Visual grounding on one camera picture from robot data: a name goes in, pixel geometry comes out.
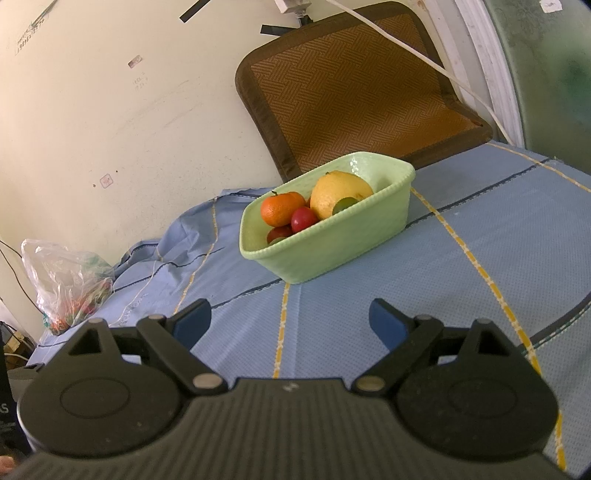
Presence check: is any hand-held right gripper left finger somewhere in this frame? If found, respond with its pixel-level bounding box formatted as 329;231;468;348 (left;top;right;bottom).
66;298;228;398

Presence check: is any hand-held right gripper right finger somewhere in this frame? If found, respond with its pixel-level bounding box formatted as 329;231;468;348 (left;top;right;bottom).
353;298;514;398

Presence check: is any light green plastic basin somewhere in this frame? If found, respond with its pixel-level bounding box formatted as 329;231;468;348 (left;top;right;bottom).
239;151;416;284

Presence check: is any large yellow citrus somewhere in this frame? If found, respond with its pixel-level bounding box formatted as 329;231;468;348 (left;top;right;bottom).
310;170;374;220

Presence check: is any blue checked bed sheet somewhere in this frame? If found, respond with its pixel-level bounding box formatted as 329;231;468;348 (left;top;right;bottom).
27;140;591;472

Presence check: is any clear plastic bag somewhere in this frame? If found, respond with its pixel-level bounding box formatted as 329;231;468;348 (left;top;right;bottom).
20;238;116;336

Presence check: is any dark box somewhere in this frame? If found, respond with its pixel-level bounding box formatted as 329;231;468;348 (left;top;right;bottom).
0;356;23;457

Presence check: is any brown woven seat cushion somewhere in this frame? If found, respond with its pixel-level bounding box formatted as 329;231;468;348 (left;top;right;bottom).
234;1;494;182

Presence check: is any frosted green window pane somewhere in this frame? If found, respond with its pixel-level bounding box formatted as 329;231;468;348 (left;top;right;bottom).
484;0;591;175

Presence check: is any black cable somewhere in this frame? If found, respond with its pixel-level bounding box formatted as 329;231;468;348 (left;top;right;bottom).
0;239;48;320

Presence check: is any white cable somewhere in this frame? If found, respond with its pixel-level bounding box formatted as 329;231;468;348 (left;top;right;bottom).
329;0;514;145

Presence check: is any white window frame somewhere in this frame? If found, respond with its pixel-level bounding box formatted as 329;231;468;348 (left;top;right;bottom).
454;0;526;149

